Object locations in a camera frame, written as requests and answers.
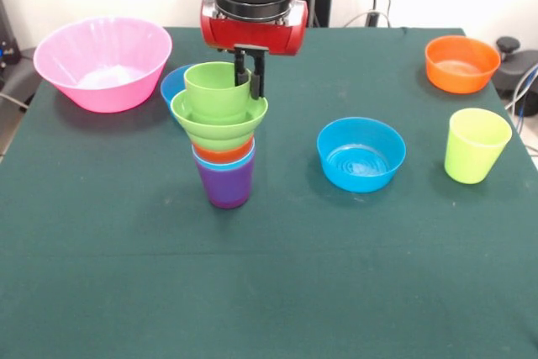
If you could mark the orange bowl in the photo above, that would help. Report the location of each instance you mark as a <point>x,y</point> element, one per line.
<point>460,81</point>

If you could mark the black plug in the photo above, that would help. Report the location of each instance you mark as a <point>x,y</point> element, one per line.
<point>372,18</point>

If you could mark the blue cup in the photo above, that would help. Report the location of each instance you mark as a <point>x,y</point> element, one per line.
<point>229,165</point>

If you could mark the large pink bowl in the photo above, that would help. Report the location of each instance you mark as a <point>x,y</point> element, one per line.
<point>63,64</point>

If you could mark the dark green table cloth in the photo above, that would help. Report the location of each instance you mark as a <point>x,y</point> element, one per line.
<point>269,270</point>

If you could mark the purple cup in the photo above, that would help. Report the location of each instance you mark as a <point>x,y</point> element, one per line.
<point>227,186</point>

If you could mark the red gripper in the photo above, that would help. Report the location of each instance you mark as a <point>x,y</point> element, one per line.
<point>252,35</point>

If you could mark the black office chair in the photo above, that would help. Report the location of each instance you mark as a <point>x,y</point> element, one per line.
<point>517,69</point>

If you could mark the orange cup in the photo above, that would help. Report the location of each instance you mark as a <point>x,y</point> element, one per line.
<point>223,156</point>

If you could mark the black device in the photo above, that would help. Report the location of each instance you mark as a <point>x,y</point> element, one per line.
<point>8,52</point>

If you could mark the green bowl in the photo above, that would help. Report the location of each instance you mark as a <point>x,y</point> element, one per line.
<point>218,134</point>

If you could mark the yellow-green cup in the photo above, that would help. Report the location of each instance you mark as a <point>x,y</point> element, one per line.
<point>471,161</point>

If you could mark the blue bowl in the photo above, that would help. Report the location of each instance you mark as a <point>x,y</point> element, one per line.
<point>170,86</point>
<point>361,178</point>

